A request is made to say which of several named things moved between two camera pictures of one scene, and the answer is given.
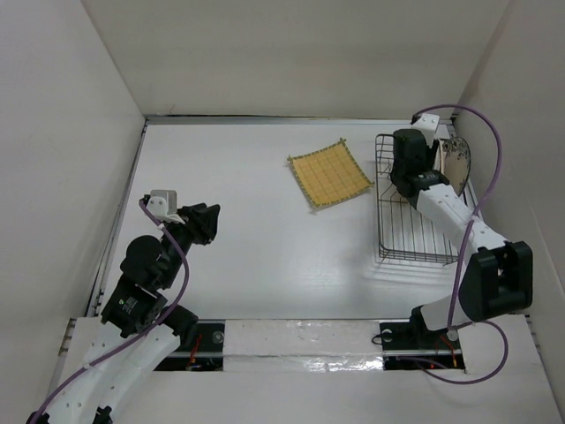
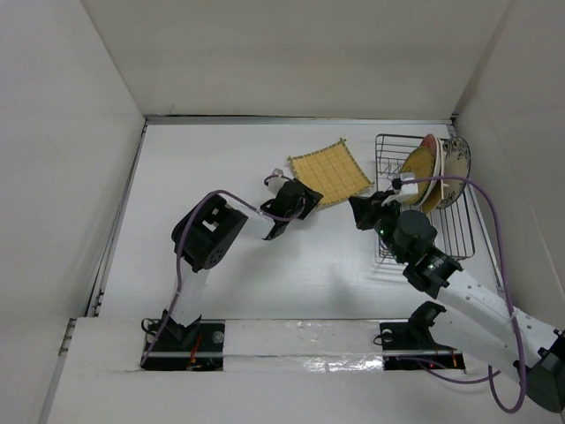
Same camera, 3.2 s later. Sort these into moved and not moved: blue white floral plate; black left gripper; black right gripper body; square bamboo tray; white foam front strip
Moved: black right gripper body; black left gripper
Not moved: square bamboo tray; blue white floral plate; white foam front strip
